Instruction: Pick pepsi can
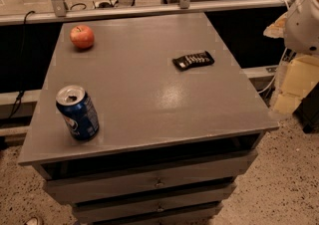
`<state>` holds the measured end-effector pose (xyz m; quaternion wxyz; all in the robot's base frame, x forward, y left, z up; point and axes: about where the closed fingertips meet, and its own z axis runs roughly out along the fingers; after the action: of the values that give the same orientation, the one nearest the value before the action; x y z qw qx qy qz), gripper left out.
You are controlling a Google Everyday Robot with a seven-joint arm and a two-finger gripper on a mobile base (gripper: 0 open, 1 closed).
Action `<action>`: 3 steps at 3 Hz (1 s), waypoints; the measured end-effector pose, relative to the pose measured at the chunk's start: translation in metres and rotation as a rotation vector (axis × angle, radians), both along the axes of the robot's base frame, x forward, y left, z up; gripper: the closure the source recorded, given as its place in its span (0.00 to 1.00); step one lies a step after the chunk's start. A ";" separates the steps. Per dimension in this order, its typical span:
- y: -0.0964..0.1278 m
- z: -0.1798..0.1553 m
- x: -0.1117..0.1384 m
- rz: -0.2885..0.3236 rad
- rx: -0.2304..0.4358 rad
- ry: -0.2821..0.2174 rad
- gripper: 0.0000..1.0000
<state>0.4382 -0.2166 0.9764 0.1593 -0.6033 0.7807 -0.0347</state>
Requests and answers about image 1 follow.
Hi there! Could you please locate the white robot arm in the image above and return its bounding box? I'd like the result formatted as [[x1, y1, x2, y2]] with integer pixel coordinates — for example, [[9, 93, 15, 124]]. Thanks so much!
[[284, 0, 319, 55]]

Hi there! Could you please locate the blue pepsi can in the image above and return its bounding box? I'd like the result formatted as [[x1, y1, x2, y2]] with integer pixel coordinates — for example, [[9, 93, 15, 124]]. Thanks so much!
[[56, 85, 99, 140]]

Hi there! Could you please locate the grey drawer cabinet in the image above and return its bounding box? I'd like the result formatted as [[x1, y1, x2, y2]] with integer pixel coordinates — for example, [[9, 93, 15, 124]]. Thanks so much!
[[17, 12, 280, 225]]

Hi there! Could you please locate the black snack bar wrapper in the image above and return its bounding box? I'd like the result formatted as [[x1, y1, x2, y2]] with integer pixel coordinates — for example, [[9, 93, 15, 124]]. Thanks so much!
[[172, 51, 214, 71]]

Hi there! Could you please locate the top grey drawer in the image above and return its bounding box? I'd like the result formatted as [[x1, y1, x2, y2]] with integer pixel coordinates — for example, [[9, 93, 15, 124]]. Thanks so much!
[[44, 149, 257, 204]]

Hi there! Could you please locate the grey drawer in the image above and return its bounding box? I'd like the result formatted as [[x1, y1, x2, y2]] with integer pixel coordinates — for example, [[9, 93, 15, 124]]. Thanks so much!
[[44, 149, 257, 204], [89, 201, 224, 225], [73, 181, 236, 223]]

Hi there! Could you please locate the red apple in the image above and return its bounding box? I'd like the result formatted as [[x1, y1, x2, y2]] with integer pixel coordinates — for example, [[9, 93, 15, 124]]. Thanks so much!
[[70, 25, 95, 49]]

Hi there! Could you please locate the bottom grey drawer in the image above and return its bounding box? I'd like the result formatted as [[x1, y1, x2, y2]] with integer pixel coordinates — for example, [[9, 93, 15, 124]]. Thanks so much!
[[89, 201, 224, 225]]

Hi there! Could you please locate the middle grey drawer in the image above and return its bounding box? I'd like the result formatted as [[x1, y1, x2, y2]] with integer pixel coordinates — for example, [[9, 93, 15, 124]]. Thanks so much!
[[73, 181, 236, 223]]

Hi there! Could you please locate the shoe tip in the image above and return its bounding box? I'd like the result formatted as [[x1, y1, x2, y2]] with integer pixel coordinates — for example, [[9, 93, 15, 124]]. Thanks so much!
[[23, 216, 44, 225]]

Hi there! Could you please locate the white cable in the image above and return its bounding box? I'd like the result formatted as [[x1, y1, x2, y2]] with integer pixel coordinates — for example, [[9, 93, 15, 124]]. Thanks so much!
[[257, 47, 289, 96]]

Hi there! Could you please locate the black hanging cable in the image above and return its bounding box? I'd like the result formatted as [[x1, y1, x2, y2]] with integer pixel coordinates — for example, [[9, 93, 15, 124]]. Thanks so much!
[[7, 10, 36, 120]]

